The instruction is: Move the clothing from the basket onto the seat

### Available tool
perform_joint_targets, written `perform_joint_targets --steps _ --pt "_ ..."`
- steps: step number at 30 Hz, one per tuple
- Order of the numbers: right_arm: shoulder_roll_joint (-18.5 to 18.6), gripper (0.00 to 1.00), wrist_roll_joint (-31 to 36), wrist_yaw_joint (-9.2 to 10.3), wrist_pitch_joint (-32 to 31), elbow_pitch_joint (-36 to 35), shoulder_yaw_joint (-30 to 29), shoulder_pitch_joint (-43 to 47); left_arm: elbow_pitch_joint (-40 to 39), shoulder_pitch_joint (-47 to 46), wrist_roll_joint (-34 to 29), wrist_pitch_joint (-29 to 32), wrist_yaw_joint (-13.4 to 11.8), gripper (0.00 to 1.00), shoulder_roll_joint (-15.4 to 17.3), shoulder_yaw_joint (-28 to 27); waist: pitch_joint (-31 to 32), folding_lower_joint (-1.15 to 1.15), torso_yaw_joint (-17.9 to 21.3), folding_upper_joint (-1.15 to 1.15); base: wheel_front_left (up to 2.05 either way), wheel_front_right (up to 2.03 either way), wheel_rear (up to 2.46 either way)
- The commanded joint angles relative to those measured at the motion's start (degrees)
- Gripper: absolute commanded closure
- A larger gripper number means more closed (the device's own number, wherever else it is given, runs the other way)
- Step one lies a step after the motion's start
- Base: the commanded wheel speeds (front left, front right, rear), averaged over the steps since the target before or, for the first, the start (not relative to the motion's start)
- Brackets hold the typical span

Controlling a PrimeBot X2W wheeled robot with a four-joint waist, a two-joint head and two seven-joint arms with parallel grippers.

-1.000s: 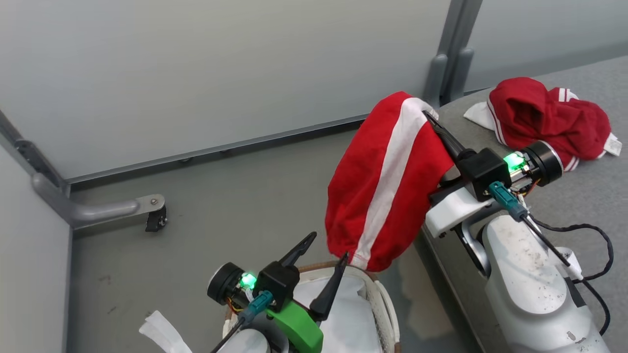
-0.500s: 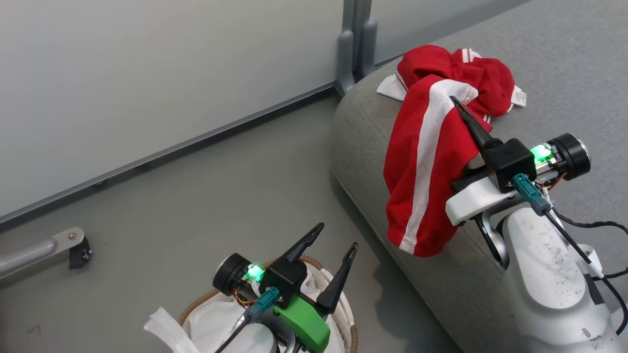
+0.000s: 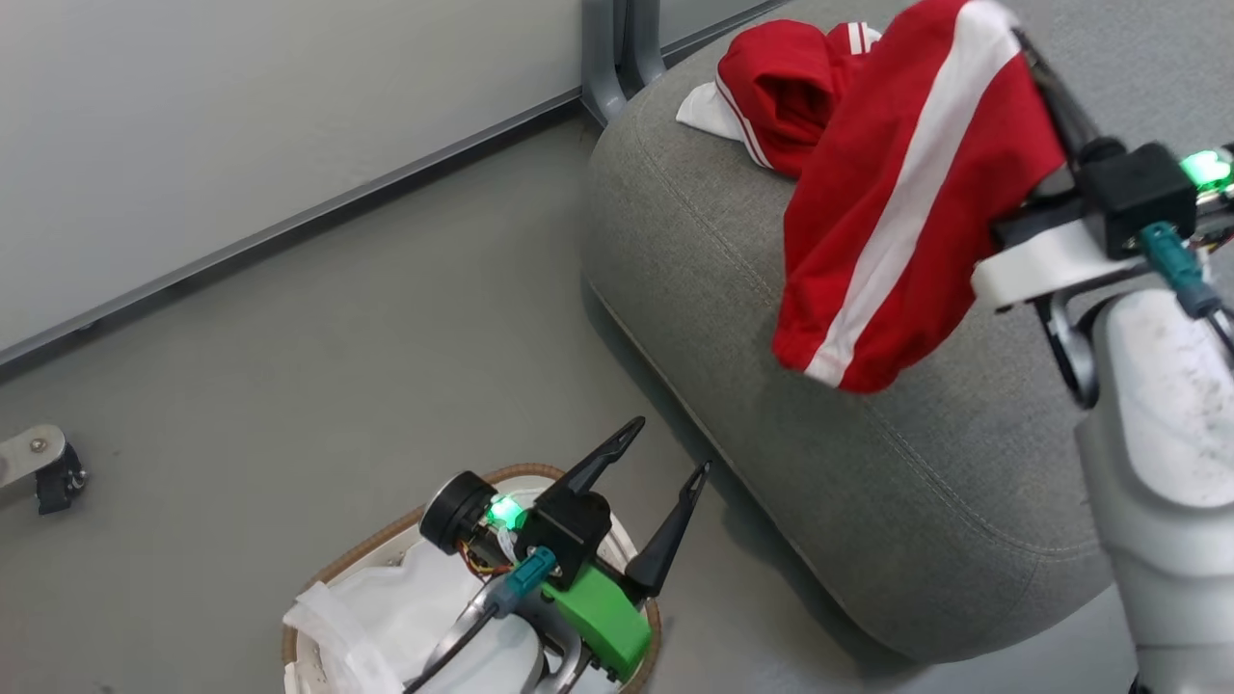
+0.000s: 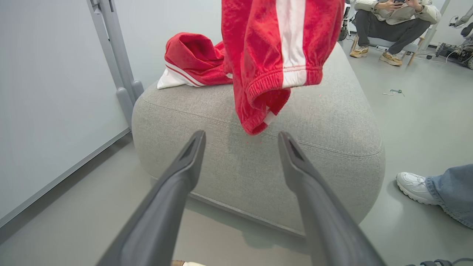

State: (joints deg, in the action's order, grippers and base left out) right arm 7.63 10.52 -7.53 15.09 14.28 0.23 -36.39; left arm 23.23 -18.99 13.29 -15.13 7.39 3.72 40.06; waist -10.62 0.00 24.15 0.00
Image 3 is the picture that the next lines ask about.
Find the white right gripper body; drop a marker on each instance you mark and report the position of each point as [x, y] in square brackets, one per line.
[1041, 260]

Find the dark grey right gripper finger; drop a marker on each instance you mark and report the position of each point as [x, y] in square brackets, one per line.
[1060, 101]

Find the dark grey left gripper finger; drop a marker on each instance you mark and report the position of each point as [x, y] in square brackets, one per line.
[598, 467]
[670, 540]

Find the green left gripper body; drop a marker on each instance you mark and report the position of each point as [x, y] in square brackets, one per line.
[603, 617]

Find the red and white striped garment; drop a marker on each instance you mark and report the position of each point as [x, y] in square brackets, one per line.
[897, 193]

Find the grey fabric sofa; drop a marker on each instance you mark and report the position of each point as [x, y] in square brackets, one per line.
[752, 386]

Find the white basket liner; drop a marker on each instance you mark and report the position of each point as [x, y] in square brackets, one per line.
[386, 617]

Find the woven laundry basket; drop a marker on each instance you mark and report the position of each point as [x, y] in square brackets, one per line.
[357, 554]

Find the black caster wheel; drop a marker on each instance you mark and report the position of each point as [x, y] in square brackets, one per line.
[60, 482]

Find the grey metal partition foot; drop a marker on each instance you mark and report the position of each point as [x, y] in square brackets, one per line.
[27, 458]

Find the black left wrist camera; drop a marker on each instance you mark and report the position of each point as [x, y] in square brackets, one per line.
[569, 525]

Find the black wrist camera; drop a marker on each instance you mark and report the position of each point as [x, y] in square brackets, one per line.
[569, 525]
[1138, 193]

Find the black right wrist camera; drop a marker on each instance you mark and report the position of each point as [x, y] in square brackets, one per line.
[1138, 193]

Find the grey metal partition bottom rail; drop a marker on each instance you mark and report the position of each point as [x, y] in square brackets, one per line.
[289, 226]

